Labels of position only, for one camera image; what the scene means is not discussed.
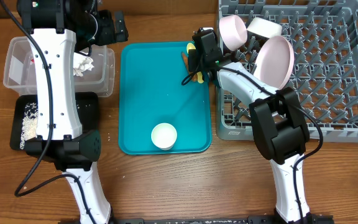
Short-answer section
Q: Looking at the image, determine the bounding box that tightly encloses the yellow plastic spoon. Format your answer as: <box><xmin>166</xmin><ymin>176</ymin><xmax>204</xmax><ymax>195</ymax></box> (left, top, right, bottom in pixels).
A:
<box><xmin>186</xmin><ymin>43</ymin><xmax>204</xmax><ymax>83</ymax></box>

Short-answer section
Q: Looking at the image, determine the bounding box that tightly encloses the brown carrot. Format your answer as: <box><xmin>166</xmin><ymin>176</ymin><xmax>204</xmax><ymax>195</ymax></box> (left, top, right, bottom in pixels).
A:
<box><xmin>181</xmin><ymin>52</ymin><xmax>198</xmax><ymax>85</ymax></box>

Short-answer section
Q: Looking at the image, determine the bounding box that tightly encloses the pink bowl with rice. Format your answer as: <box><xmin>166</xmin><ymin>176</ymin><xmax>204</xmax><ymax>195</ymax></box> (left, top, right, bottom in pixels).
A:
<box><xmin>219</xmin><ymin>15</ymin><xmax>248</xmax><ymax>51</ymax></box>

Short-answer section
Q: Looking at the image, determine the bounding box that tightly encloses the white napkin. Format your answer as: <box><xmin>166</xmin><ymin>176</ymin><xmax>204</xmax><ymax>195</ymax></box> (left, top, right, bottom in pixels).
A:
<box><xmin>73</xmin><ymin>53</ymin><xmax>94</xmax><ymax>77</ymax></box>

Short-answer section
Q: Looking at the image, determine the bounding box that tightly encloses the white bowl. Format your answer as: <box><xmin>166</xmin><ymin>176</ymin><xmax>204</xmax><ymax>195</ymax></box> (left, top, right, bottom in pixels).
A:
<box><xmin>247</xmin><ymin>17</ymin><xmax>282</xmax><ymax>39</ymax></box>

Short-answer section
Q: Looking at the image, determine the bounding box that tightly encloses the large white plate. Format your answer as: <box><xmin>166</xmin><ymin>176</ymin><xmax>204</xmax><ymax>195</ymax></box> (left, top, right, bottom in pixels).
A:
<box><xmin>254</xmin><ymin>35</ymin><xmax>295</xmax><ymax>89</ymax></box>

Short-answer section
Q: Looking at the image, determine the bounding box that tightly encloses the white cup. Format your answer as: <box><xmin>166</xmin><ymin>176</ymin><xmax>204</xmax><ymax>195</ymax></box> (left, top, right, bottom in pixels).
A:
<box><xmin>151</xmin><ymin>123</ymin><xmax>178</xmax><ymax>151</ymax></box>

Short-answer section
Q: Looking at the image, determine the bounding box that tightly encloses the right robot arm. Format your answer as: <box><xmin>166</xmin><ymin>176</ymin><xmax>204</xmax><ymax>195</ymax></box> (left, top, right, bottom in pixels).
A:
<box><xmin>182</xmin><ymin>28</ymin><xmax>310</xmax><ymax>223</ymax></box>

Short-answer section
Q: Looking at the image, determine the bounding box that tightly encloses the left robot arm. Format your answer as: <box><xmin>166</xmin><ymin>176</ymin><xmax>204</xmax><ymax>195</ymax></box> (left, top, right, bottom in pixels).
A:
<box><xmin>17</xmin><ymin>0</ymin><xmax>129</xmax><ymax>223</ymax></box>

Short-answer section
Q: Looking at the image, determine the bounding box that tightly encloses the grey dishwasher rack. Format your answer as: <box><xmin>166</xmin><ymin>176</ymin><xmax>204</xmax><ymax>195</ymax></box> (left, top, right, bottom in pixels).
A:
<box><xmin>218</xmin><ymin>0</ymin><xmax>358</xmax><ymax>142</ymax></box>

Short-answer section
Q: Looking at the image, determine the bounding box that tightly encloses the teal serving tray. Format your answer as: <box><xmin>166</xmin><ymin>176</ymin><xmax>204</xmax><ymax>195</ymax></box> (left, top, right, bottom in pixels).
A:
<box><xmin>118</xmin><ymin>42</ymin><xmax>212</xmax><ymax>155</ymax></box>

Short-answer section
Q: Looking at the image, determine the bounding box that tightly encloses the black tray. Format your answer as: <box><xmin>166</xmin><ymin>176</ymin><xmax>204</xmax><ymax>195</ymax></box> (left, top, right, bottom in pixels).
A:
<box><xmin>10</xmin><ymin>92</ymin><xmax>99</xmax><ymax>150</ymax></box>

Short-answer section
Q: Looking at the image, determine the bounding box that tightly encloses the clear plastic bin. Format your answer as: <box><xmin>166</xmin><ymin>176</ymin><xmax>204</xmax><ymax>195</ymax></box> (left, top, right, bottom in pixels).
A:
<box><xmin>3</xmin><ymin>37</ymin><xmax>115</xmax><ymax>97</ymax></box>

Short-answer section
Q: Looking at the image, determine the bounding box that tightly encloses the spilled rice pile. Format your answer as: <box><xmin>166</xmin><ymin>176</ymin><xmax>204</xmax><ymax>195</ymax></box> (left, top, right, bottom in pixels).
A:
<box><xmin>19</xmin><ymin>103</ymin><xmax>38</xmax><ymax>149</ymax></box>

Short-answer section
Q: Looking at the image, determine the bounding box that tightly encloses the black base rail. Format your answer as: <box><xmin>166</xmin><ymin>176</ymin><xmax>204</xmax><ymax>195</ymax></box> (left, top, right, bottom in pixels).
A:
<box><xmin>57</xmin><ymin>214</ymin><xmax>335</xmax><ymax>224</ymax></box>

